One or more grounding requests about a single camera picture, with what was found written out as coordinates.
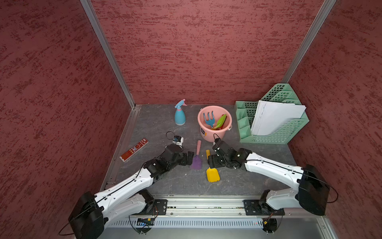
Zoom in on purple shovel pink handle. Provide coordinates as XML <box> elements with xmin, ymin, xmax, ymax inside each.
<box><xmin>190</xmin><ymin>140</ymin><xmax>203</xmax><ymax>170</ymax></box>

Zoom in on yellow shovel yellow handle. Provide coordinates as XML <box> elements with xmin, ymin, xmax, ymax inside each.
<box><xmin>206</xmin><ymin>150</ymin><xmax>220</xmax><ymax>183</ymax></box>

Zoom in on teal spray bottle pink trigger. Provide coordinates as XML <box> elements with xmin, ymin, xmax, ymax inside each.
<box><xmin>174</xmin><ymin>99</ymin><xmax>187</xmax><ymax>126</ymax></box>

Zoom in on blue fork yellow handle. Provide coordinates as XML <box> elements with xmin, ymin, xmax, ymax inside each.
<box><xmin>203</xmin><ymin>111</ymin><xmax>215</xmax><ymax>128</ymax></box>

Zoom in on green trowel yellow handle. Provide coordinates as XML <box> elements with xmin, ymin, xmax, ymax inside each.
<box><xmin>212</xmin><ymin>114</ymin><xmax>227</xmax><ymax>130</ymax></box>

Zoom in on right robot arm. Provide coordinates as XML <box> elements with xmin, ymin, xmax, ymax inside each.
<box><xmin>208</xmin><ymin>138</ymin><xmax>330</xmax><ymax>216</ymax></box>

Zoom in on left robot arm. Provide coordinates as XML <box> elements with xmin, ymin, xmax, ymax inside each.
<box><xmin>68</xmin><ymin>144</ymin><xmax>194</xmax><ymax>239</ymax></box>

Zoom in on pink plastic bucket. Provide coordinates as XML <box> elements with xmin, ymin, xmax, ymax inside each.
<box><xmin>197</xmin><ymin>106</ymin><xmax>233</xmax><ymax>142</ymax></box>

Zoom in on red flat box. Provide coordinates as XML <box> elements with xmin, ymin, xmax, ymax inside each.
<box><xmin>119</xmin><ymin>138</ymin><xmax>149</xmax><ymax>162</ymax></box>

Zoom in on green plastic file organizer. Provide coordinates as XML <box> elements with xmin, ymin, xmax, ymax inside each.
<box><xmin>235</xmin><ymin>83</ymin><xmax>309</xmax><ymax>144</ymax></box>

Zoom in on white paper stack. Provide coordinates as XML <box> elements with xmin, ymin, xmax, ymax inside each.
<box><xmin>251</xmin><ymin>101</ymin><xmax>306</xmax><ymax>136</ymax></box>

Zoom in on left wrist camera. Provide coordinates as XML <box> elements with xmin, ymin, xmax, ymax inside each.
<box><xmin>172</xmin><ymin>135</ymin><xmax>184</xmax><ymax>146</ymax></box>

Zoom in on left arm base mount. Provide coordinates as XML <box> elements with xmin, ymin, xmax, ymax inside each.
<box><xmin>134</xmin><ymin>199</ymin><xmax>168</xmax><ymax>217</ymax></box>

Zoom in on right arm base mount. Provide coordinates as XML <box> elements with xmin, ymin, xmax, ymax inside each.
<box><xmin>243</xmin><ymin>200</ymin><xmax>285</xmax><ymax>217</ymax></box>

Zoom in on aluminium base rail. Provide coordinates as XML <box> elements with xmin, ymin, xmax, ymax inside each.
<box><xmin>97</xmin><ymin>195</ymin><xmax>337</xmax><ymax>239</ymax></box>

